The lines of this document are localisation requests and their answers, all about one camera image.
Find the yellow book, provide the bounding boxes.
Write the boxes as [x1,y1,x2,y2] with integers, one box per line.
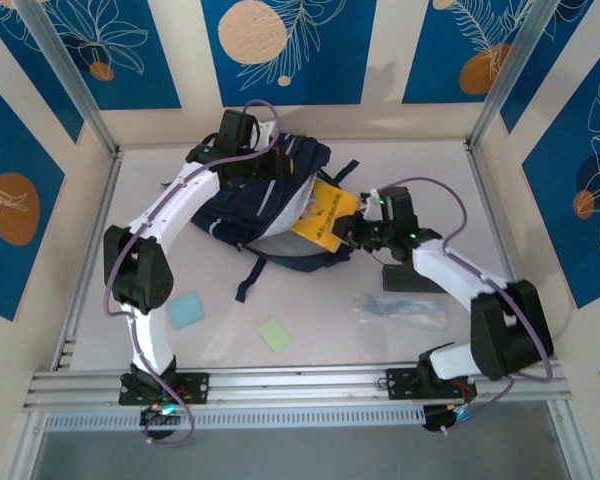
[290,179,359,254]

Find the black pencil case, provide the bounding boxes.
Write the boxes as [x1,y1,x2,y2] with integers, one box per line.
[379,263,449,295]

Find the navy blue student backpack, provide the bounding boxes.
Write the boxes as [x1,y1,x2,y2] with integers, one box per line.
[189,132,361,304]

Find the clear plastic bag blue items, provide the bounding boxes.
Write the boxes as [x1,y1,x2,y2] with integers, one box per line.
[352,291,451,331]

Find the light green sticky note pad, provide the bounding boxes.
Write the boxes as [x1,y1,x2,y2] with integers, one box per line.
[257,318,295,356]

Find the light blue sticky note pad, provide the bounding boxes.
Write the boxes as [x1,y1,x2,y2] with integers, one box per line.
[167,293,207,331]

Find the black connector box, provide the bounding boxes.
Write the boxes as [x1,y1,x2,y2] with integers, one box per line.
[422,403,469,435]
[139,403,184,441]

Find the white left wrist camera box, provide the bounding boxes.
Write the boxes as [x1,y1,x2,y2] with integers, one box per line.
[252,119,282,151]

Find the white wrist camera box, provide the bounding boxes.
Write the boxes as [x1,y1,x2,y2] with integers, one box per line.
[358,188,381,220]
[252,119,282,151]

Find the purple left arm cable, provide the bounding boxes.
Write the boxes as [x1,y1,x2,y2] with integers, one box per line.
[103,98,282,448]

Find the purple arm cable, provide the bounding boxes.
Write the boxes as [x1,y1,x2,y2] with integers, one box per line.
[378,176,556,435]
[103,98,282,448]

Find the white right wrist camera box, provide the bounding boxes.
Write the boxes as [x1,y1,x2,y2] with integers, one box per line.
[358,188,381,220]

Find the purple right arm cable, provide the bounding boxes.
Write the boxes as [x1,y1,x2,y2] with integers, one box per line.
[378,176,556,435]

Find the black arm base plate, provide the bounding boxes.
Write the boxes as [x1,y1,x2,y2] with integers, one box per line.
[118,371,211,406]
[385,367,479,402]

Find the aluminium mounting rail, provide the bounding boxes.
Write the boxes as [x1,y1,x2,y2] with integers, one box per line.
[22,358,572,414]

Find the aluminium frame post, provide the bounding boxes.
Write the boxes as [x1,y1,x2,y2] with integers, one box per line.
[465,0,554,150]
[15,0,120,157]

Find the grey slotted cable duct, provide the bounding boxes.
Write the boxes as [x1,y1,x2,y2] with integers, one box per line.
[42,405,429,432]

